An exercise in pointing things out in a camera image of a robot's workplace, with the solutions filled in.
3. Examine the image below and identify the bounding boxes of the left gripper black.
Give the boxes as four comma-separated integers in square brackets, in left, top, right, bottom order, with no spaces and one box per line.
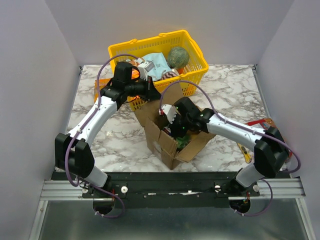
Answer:
[125,75,163,102]

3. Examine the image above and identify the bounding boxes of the red snack bag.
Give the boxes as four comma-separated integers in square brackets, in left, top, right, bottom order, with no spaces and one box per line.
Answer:
[244,117,293,161]

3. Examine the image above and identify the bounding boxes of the yellow utility knife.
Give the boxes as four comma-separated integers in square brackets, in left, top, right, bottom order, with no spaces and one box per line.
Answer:
[237,143,253,164]

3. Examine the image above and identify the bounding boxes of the brown cardboard express box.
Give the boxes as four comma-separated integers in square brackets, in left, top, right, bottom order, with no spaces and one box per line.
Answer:
[134,82,217,171]

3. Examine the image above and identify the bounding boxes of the yellow plastic shopping basket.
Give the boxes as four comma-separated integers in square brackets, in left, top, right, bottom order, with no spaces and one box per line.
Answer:
[108,30,209,111]

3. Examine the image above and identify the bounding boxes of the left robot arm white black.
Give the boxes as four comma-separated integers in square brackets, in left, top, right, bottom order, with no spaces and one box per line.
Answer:
[54,61,161,198]

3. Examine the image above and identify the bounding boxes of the light blue chips bag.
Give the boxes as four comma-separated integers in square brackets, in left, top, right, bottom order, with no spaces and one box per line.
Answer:
[142,52,171,82]

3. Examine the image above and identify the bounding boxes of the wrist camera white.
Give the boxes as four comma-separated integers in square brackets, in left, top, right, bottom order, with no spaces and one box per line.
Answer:
[158,104,179,124]
[137,60,157,82]

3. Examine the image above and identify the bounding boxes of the aluminium rail frame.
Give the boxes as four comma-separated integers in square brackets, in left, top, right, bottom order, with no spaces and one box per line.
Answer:
[29,178,316,240]

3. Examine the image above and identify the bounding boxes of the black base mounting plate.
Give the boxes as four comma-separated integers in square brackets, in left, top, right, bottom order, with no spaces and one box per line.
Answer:
[82,171,260,209]

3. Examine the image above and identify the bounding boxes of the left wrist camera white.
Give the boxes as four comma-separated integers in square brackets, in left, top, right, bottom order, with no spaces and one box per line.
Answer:
[137,60,157,82]

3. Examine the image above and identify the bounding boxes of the green melon ball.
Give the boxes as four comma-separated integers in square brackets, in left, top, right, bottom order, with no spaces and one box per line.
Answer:
[167,46,190,69]

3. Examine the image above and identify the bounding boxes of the pink brown striped pouch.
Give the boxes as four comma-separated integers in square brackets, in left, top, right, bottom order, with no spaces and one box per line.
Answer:
[161,71,177,80]

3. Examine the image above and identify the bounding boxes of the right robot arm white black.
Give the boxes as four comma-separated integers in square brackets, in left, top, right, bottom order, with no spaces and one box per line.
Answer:
[159,97,289,196]

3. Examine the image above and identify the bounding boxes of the orange snack bag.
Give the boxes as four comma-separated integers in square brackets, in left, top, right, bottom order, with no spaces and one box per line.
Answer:
[93,78,111,102]

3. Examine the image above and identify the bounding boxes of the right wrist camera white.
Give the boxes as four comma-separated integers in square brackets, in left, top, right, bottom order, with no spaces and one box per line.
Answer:
[158,104,179,124]

